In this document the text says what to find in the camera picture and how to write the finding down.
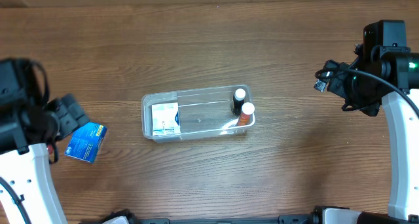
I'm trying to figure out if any orange bottle white cap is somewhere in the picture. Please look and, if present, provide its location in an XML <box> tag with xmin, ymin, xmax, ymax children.
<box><xmin>237</xmin><ymin>102</ymin><xmax>255</xmax><ymax>126</ymax></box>

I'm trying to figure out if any clear plastic container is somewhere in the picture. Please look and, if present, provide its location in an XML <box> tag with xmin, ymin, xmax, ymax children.
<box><xmin>141</xmin><ymin>84</ymin><xmax>256</xmax><ymax>143</ymax></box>

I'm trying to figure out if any blue medicine box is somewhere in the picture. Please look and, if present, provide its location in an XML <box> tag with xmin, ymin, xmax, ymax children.
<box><xmin>64</xmin><ymin>122</ymin><xmax>107</xmax><ymax>163</ymax></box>

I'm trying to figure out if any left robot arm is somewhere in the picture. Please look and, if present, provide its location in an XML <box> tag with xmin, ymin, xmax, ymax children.
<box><xmin>1</xmin><ymin>58</ymin><xmax>90</xmax><ymax>223</ymax></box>

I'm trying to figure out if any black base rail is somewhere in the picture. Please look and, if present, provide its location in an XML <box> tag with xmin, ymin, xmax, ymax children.
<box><xmin>80</xmin><ymin>209</ymin><xmax>312</xmax><ymax>224</ymax></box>

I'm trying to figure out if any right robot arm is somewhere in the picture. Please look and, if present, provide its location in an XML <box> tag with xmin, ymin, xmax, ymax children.
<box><xmin>303</xmin><ymin>20</ymin><xmax>418</xmax><ymax>223</ymax></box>

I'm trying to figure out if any white medicine box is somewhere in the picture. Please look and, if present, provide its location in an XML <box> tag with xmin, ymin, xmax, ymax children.
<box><xmin>151</xmin><ymin>102</ymin><xmax>181</xmax><ymax>136</ymax></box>

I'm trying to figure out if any black bottle white cap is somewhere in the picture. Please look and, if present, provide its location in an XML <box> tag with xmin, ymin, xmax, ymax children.
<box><xmin>231</xmin><ymin>88</ymin><xmax>246</xmax><ymax>115</ymax></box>

